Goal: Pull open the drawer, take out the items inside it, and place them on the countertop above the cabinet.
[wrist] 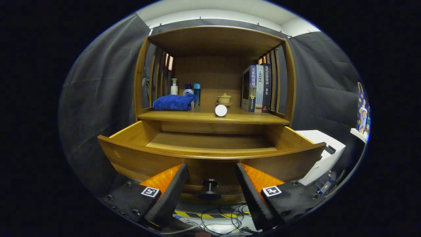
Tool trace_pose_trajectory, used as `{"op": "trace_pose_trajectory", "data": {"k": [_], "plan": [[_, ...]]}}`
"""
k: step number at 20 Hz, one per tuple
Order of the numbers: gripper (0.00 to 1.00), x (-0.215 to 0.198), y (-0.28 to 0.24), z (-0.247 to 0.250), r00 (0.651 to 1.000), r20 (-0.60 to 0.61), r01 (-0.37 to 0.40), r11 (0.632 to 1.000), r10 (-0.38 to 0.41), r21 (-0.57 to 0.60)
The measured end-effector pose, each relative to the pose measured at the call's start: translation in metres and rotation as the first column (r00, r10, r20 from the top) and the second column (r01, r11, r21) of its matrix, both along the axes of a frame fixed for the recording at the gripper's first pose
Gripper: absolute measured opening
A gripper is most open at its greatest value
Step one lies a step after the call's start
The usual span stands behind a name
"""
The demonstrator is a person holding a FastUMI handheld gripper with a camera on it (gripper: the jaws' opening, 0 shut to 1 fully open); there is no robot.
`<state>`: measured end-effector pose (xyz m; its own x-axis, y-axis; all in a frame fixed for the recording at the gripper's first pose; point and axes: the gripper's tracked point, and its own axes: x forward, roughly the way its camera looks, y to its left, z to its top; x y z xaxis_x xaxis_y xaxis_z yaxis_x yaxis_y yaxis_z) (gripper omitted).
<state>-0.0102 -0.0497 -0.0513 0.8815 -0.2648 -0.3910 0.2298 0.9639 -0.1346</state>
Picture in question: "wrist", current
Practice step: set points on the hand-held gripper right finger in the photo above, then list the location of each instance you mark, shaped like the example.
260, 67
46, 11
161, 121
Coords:
253, 200

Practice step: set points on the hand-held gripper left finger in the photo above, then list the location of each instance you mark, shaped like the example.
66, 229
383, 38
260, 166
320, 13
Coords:
169, 200

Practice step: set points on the black drawer knob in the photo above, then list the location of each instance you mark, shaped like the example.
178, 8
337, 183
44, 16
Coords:
210, 189

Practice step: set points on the wooden drawer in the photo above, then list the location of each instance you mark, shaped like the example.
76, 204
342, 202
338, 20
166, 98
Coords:
141, 161

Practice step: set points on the white green tube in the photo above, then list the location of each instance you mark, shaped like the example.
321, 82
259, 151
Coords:
221, 110

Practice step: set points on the white side cabinet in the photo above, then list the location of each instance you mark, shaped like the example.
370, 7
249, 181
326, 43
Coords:
329, 158

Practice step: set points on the wooden cabinet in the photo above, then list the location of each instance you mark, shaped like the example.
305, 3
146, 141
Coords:
213, 41

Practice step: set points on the black computer box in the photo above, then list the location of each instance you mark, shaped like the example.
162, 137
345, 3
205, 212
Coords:
325, 186

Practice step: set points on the blue folded towel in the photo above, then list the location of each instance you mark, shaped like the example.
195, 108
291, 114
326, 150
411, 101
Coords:
172, 102

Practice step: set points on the beige lidded teacup with saucer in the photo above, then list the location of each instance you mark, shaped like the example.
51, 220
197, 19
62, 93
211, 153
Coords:
224, 99

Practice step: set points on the white bottle blue cap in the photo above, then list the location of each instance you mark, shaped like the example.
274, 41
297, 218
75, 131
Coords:
187, 91

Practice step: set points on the white pump bottle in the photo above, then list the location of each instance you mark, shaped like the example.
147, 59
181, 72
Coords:
174, 89

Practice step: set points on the dark blue book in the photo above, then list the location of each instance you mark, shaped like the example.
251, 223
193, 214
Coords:
250, 89

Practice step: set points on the light grey book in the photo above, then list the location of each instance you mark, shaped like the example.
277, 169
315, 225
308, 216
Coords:
259, 89

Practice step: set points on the teal blue bottle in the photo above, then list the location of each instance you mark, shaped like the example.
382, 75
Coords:
197, 92

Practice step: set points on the black book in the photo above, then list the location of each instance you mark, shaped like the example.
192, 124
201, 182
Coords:
267, 87

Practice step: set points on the black backdrop cloth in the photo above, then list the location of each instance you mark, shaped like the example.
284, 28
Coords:
98, 92

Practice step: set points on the blue patterned bag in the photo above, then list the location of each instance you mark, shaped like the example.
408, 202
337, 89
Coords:
361, 112

